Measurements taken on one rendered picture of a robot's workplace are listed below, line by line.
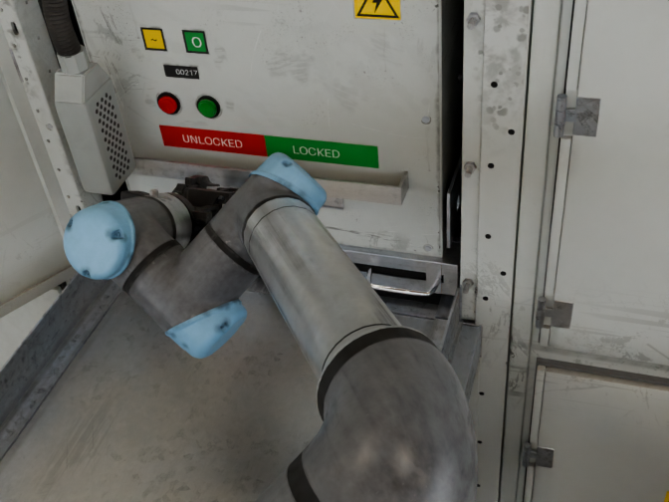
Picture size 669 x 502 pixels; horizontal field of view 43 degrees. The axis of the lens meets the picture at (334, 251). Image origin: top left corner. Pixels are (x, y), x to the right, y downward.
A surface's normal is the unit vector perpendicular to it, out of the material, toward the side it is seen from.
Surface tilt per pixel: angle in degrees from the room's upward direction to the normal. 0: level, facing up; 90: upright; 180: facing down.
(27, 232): 90
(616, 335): 90
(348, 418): 29
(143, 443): 0
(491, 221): 90
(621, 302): 90
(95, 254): 60
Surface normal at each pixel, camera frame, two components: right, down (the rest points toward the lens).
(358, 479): -0.28, -0.40
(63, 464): -0.08, -0.76
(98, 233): -0.31, 0.16
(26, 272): 0.68, 0.43
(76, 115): -0.30, 0.63
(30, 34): 0.95, 0.13
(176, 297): -0.16, 0.00
